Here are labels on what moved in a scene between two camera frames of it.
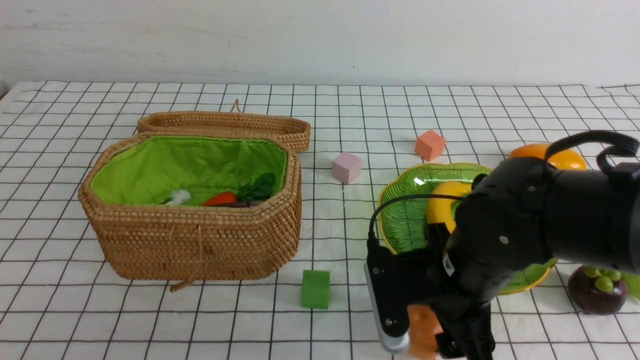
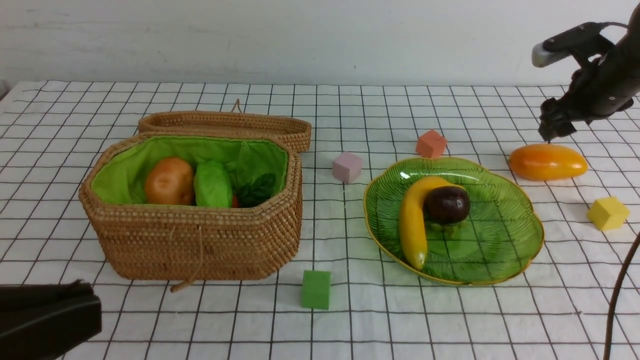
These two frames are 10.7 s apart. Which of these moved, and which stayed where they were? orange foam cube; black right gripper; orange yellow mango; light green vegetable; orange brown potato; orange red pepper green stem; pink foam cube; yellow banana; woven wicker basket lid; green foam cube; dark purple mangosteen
Moved: yellow banana; black right gripper; orange brown potato; dark purple mangosteen; light green vegetable
Stayed: orange red pepper green stem; orange foam cube; orange yellow mango; green foam cube; pink foam cube; woven wicker basket lid
